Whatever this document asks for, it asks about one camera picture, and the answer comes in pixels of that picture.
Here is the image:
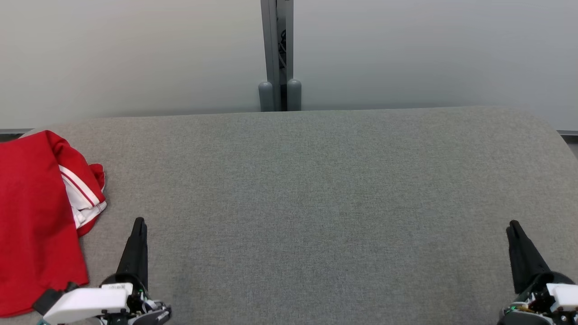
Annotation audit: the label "red basketball jersey white sleeves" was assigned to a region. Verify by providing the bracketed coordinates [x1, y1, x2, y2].
[0, 130, 89, 317]

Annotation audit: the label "grey cylindrical post foot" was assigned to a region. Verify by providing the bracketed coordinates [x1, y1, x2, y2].
[287, 79, 302, 111]
[258, 80, 274, 112]

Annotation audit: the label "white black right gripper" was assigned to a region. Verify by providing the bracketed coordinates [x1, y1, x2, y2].
[498, 221, 578, 325]

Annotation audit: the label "grey partition post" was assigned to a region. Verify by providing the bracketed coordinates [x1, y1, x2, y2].
[261, 0, 294, 112]

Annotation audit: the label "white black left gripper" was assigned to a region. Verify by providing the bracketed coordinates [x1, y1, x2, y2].
[43, 218, 172, 325]

